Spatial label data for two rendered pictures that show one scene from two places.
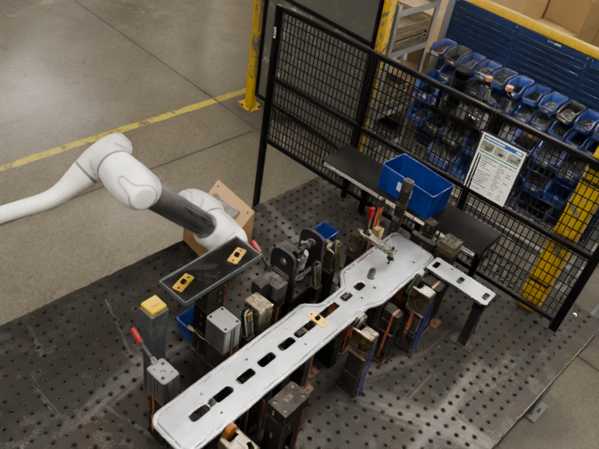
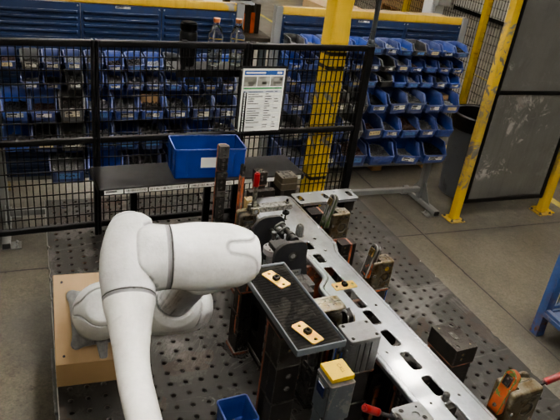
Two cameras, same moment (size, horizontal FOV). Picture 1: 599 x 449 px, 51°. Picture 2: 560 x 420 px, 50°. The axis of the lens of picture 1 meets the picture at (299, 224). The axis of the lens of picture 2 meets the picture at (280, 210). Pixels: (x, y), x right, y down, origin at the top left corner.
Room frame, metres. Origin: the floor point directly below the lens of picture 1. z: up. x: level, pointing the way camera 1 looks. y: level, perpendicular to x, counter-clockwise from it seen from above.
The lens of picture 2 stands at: (1.04, 1.48, 2.11)
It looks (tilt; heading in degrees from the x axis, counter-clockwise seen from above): 27 degrees down; 297
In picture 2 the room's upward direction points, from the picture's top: 8 degrees clockwise
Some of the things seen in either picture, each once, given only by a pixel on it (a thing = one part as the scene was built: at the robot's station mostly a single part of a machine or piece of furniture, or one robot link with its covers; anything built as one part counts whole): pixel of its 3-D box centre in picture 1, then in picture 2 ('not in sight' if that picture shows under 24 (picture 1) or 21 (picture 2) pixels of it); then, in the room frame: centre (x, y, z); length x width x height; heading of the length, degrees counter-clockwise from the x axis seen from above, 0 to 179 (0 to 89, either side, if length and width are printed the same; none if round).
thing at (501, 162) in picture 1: (494, 168); (261, 99); (2.36, -0.79, 1.30); 0.23 x 0.02 x 0.31; 55
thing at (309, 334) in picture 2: (183, 281); (307, 331); (1.49, 0.36, 1.17); 0.08 x 0.04 x 0.01; 161
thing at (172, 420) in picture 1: (315, 323); (348, 290); (1.56, -0.12, 1.00); 1.38 x 0.22 x 0.02; 145
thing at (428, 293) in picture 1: (413, 318); (332, 248); (1.80, -0.53, 0.87); 0.12 x 0.09 x 0.35; 55
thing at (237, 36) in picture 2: (502, 107); (237, 42); (2.49, -0.76, 1.53); 0.06 x 0.06 x 0.20
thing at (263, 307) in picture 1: (254, 336); (321, 352); (1.54, 0.09, 0.89); 0.13 x 0.11 x 0.38; 55
